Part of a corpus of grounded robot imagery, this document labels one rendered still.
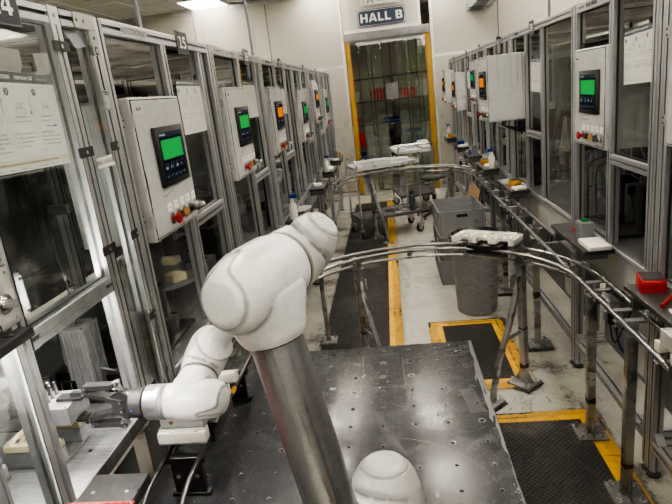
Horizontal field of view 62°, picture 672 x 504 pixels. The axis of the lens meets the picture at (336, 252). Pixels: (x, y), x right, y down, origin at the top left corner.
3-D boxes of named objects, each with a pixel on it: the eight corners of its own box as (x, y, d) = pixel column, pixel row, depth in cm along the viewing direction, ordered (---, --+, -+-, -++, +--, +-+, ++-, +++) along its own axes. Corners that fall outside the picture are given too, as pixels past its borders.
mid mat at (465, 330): (537, 387, 318) (537, 385, 318) (440, 392, 324) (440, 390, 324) (502, 318, 414) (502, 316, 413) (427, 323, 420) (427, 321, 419)
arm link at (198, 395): (169, 431, 141) (183, 390, 151) (228, 428, 139) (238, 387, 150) (155, 404, 135) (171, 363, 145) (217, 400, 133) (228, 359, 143)
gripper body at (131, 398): (156, 408, 147) (123, 410, 148) (149, 380, 145) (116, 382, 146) (144, 425, 140) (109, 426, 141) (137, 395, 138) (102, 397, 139)
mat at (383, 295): (407, 391, 330) (407, 389, 330) (310, 396, 337) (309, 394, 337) (393, 200, 889) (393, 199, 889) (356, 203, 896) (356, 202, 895)
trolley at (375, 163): (361, 242, 666) (353, 161, 640) (349, 232, 719) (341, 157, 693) (429, 230, 683) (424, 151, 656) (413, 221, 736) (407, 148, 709)
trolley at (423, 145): (442, 210, 778) (437, 140, 751) (401, 215, 777) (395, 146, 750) (429, 199, 859) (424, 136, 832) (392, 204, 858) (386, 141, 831)
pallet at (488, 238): (452, 251, 322) (451, 234, 319) (462, 244, 332) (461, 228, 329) (514, 256, 300) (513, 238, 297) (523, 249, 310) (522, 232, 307)
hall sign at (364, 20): (405, 21, 871) (404, 4, 864) (358, 28, 879) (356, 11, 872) (405, 21, 874) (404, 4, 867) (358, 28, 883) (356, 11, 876)
